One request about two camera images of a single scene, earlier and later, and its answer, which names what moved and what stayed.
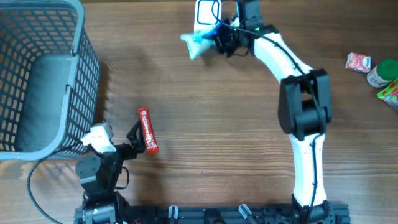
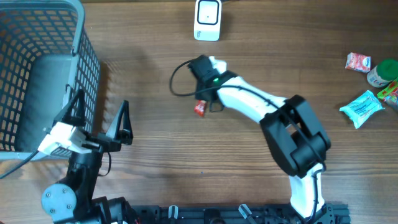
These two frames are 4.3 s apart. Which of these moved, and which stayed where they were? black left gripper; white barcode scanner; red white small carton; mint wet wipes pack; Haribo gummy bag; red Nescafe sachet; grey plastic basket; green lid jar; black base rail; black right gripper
Moved: red Nescafe sachet; black left gripper; black right gripper; mint wet wipes pack
Stayed: black base rail; red white small carton; Haribo gummy bag; green lid jar; grey plastic basket; white barcode scanner
